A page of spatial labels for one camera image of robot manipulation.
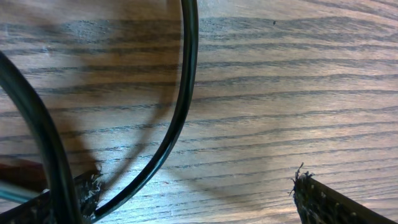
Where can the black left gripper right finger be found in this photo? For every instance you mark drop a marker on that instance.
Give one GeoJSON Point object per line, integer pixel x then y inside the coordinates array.
{"type": "Point", "coordinates": [316, 203]}

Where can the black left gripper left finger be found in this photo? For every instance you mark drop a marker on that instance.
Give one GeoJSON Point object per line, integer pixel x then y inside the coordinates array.
{"type": "Point", "coordinates": [39, 210]}

